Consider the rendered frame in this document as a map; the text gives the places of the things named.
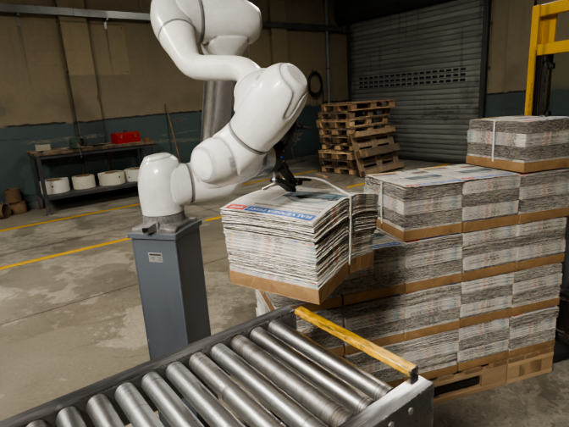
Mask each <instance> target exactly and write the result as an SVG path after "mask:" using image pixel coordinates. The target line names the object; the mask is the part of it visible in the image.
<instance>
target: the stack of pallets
mask: <svg viewBox="0 0 569 427"><path fill-rule="evenodd" d="M382 103H386V106H387V107H382ZM330 106H334V109H331V110H330ZM321 107H322V110H321V112H318V120H316V121H317V128H318V129H319V136H320V142H322V150H318V152H319V165H321V167H322V172H324V173H326V172H330V171H334V174H344V173H347V172H349V175H359V173H358V172H357V170H358V167H357V166H356V160H355V157H354V153H353V152H354V149H352V142H351V140H350V137H349V134H350V133H353V132H356V131H362V130H364V129H363V128H365V130H373V129H377V125H382V126H383V128H384V127H390V125H391V123H388V118H387V117H388V115H390V108H393V107H395V99H391V100H372V101H357V102H346V103H325V104H321ZM377 110H382V114H378V115H377ZM362 112H365V114H364V115H362ZM327 114H331V117H328V118H327ZM345 114H346V115H345ZM373 118H379V122H376V123H373ZM358 120H363V122H361V123H359V121H358ZM325 122H330V125H325ZM342 122H345V123H342ZM327 130H331V131H332V132H329V133H328V132H327ZM329 138H332V140H329ZM329 145H332V146H334V147H329ZM345 151H347V152H345ZM328 153H331V154H329V155H328ZM328 161H332V162H328ZM329 168H331V169H329ZM344 169H345V170H344Z"/></svg>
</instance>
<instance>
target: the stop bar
mask: <svg viewBox="0 0 569 427"><path fill-rule="evenodd" d="M295 315H297V316H299V317H301V318H303V319H304V320H306V321H308V322H310V323H312V324H314V325H316V326H317V327H319V328H321V329H323V330H325V331H327V332H328V333H330V334H332V335H333V336H336V337H338V338H340V339H341V340H342V341H345V342H347V343H349V344H351V345H352V346H354V347H356V348H358V349H360V350H362V351H363V352H365V353H367V354H369V355H371V356H372V357H374V358H376V359H378V360H380V361H381V362H383V363H386V364H388V365H389V366H390V367H392V368H394V369H397V370H399V371H400V372H401V373H403V374H406V375H408V376H409V377H412V376H414V375H415V374H417V373H418V366H416V365H415V364H413V363H410V362H409V361H407V360H405V359H404V358H401V357H399V356H397V355H395V354H394V353H392V352H389V351H387V350H385V349H383V348H382V347H379V346H377V345H376V344H374V343H372V342H370V341H368V340H366V339H364V338H362V337H360V336H359V335H356V334H354V333H352V332H350V331H348V330H346V329H345V328H343V327H341V326H339V325H337V324H335V323H333V322H331V321H329V320H327V319H325V318H323V317H321V316H319V315H317V314H315V313H314V312H312V311H310V310H308V309H306V308H304V307H302V306H300V307H298V308H295Z"/></svg>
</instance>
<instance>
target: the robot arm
mask: <svg viewBox="0 0 569 427"><path fill-rule="evenodd" d="M150 18H151V22H152V28H153V30H154V33H155V36H156V37H157V39H158V40H159V42H160V43H161V45H162V47H163V49H164V50H165V51H166V52H167V53H168V55H169V56H170V57H171V59H173V61H174V63H175V64H176V66H177V67H178V68H179V69H180V71H181V72H182V73H184V74H185V75H187V76H188V77H190V78H191V79H194V80H204V87H203V101H202V129H201V143H200V144H199V145H198V146H197V147H195V149H194V150H193V152H192V154H191V162H190V163H186V164H183V163H179V160H178V159H177V158H176V157H175V156H174V155H173V154H170V153H167V152H161V153H156V154H152V155H149V156H146V157H144V159H143V161H142V163H141V167H140V169H139V174H138V192H139V198H140V203H141V209H142V214H143V223H141V224H140V225H137V226H135V227H133V228H132V231H133V232H142V233H143V234H150V233H153V232H155V233H168V234H173V233H176V232H177V231H178V230H180V229H182V228H184V227H185V226H187V225H189V224H190V223H193V222H195V221H196V217H192V216H185V210H184V206H185V205H187V204H189V203H191V202H207V201H213V200H218V199H221V198H225V197H229V196H231V195H233V194H234V193H236V192H237V191H238V190H239V189H240V188H241V187H242V185H243V183H244V182H245V181H247V180H249V179H250V178H256V177H258V176H262V175H267V174H269V173H270V172H273V178H270V182H273V183H276V184H277V185H279V186H281V187H282V188H283V189H285V190H286V191H290V192H296V186H301V185H302V182H303V181H311V180H312V179H308V178H295V177H294V175H293V174H292V173H291V172H290V170H289V166H288V164H287V163H286V161H287V157H286V153H287V149H286V148H287V147H288V145H289V140H290V138H291V137H292V135H293V134H294V132H295V130H305V129H311V128H312V127H311V126H303V123H302V122H297V121H296V119H297V118H298V116H299V115H300V113H301V111H302V109H303V108H304V106H305V104H306V101H307V97H308V92H309V90H308V83H307V79H306V77H305V76H304V74H303V73H302V72H301V71H300V70H299V69H298V68H297V67H295V65H293V64H287V63H279V64H274V65H272V66H270V67H268V68H267V69H261V68H260V67H259V66H258V65H257V64H256V63H254V62H253V61H251V60H250V59H249V58H244V57H242V55H243V53H244V51H245V50H246V48H247V46H248V44H252V43H253V42H255V41H256V40H257V39H258V37H259V36H260V34H261V32H262V15H261V12H260V10H259V8H258V7H257V6H255V5H254V4H252V3H250V2H249V1H247V0H152V4H151V14H150ZM197 44H201V46H202V51H203V53H204V55H200V54H199V52H198V47H197ZM236 81H237V84H236V86H235V82H236ZM234 95H235V105H234V111H235V115H234V116H233V118H232V119H231V112H232V104H233V99H234ZM278 172H280V173H281V174H282V176H283V177H284V179H282V177H281V176H279V174H278Z"/></svg>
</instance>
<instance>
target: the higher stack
mask: <svg viewBox="0 0 569 427"><path fill-rule="evenodd" d="M469 121H470V122H469V124H470V125H469V129H468V134H469V135H467V139H468V140H467V141H469V142H468V143H467V145H468V146H467V149H468V154H467V155H470V156H475V157H481V158H492V162H494V159H499V160H505V161H512V162H518V163H531V162H538V161H546V160H553V159H560V158H569V117H568V116H547V117H544V115H543V117H540V116H526V115H523V116H504V117H493V118H484V119H471V120H469ZM471 165H474V166H478V167H483V168H488V169H496V168H490V167H485V166H480V165H475V164H471ZM496 170H500V171H505V172H510V173H513V174H518V175H520V176H521V180H520V182H521V183H519V184H520V187H519V188H520V189H519V192H518V193H519V196H518V201H519V203H518V209H517V210H518V214H520V216H521V214H528V213H534V212H539V211H545V210H551V209H557V208H566V207H568V205H569V169H568V168H559V169H547V170H540V171H534V172H527V173H521V172H516V171H510V170H505V169H496ZM516 226H517V227H516V234H515V235H516V237H514V238H515V239H514V240H515V245H514V247H515V248H516V253H517V255H516V258H515V262H517V263H518V262H522V261H527V260H531V259H535V258H543V257H548V256H553V255H557V254H562V253H563V252H564V251H565V247H566V243H565V242H566V240H565V237H566V236H565V234H566V231H565V229H566V228H565V227H566V217H563V216H562V217H557V218H552V219H542V220H537V221H532V222H527V223H521V224H518V223H517V224H516ZM562 265H563V264H562V263H553V264H548V265H544V266H539V267H535V268H531V269H523V270H518V271H511V272H512V273H514V275H515V276H514V280H513V285H512V286H513V287H512V289H513V290H512V299H511V300H512V302H511V307H512V308H514V307H519V306H522V305H527V304H531V303H535V302H542V301H546V300H550V299H553V298H557V297H559V295H560V294H559V293H560V285H561V284H562V283H561V282H562V280H561V279H562V275H563V274H562V273H561V271H562ZM558 313H559V307H557V306H553V307H549V308H542V309H539V310H535V311H532V312H527V313H521V314H517V315H513V316H510V317H508V318H509V321H510V322H509V328H510V332H509V335H510V336H509V342H508V347H507V348H508V350H509V354H510V351H512V350H515V349H518V348H522V347H527V346H531V345H534V344H538V343H541V342H545V341H551V340H554V339H555V328H556V327H555V325H556V318H557V317H558V315H559V314H558ZM553 355H554V348H553V347H549V348H546V349H543V350H539V351H536V352H530V353H527V354H524V355H521V356H517V357H514V358H507V359H505V360H506V363H507V368H506V379H505V380H506V384H510V383H512V382H516V381H519V380H524V379H527V378H530V377H534V376H537V375H540V374H545V373H549V372H551V371H552V362H553Z"/></svg>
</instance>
